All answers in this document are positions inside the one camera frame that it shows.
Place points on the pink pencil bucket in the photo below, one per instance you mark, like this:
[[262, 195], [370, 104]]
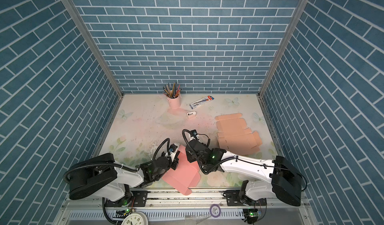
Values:
[[175, 103]]

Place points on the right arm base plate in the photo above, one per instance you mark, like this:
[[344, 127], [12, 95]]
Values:
[[238, 198]]

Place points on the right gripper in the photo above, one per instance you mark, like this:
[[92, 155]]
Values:
[[189, 155]]

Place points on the pink paper box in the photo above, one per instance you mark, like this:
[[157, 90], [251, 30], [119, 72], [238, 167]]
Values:
[[186, 176]]

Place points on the metal base rail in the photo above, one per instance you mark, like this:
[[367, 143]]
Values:
[[169, 207]]

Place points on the peach paper box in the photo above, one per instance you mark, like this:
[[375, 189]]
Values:
[[235, 136]]

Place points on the coloured pencils bundle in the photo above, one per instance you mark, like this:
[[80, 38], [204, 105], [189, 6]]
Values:
[[172, 90]]

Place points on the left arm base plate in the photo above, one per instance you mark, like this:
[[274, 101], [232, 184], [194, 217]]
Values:
[[136, 199]]

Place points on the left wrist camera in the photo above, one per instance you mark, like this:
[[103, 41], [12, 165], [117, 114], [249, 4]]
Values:
[[172, 151]]

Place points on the white round clock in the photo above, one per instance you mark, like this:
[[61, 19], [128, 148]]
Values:
[[136, 218]]

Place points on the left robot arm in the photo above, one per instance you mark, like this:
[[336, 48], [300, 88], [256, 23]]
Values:
[[104, 178]]

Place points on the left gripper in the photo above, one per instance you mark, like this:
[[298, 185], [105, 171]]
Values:
[[175, 162]]

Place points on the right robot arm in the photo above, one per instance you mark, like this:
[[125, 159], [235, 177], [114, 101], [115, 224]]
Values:
[[272, 178]]

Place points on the blue white pen box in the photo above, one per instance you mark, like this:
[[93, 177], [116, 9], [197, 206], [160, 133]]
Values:
[[200, 102]]

